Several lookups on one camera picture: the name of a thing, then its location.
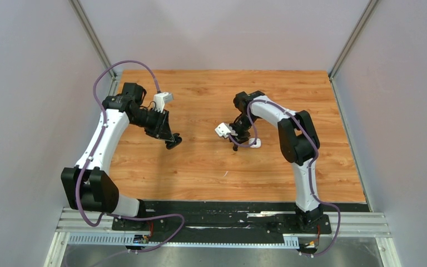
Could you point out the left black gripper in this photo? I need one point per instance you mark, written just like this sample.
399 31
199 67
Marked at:
161 129

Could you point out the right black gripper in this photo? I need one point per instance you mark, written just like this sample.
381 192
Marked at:
241 138

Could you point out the black earbud charging case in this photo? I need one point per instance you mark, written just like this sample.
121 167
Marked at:
177 139

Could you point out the white earbud charging case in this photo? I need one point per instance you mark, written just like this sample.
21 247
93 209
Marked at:
256 143

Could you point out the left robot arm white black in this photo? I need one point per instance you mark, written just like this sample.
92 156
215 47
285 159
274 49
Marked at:
87 185

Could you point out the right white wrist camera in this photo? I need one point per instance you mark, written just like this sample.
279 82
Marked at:
224 130

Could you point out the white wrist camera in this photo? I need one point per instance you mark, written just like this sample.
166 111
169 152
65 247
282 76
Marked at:
161 99
224 130

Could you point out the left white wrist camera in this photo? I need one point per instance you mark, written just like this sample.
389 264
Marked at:
161 99

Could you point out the aluminium frame rail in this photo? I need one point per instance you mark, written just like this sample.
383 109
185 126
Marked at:
71 229

